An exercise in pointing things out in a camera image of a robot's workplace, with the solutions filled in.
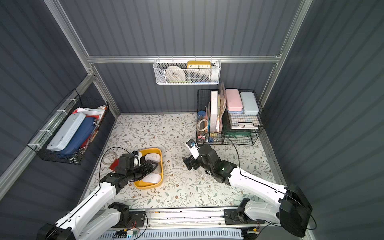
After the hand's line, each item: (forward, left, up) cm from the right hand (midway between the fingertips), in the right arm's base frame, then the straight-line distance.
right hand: (194, 153), depth 78 cm
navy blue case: (+6, +51, +16) cm, 54 cm away
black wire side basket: (+18, +63, +18) cm, 68 cm away
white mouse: (-8, +23, -14) cm, 28 cm away
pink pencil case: (+33, -24, +9) cm, 42 cm away
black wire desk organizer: (+22, -20, +5) cm, 30 cm away
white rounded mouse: (+4, +26, -12) cm, 29 cm away
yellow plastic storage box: (-12, +30, -14) cm, 35 cm away
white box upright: (+24, -11, +8) cm, 27 cm away
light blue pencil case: (+32, -35, +5) cm, 48 cm away
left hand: (-4, +23, -8) cm, 25 cm away
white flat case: (-5, +57, +18) cm, 60 cm away
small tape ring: (+30, -2, -12) cm, 32 cm away
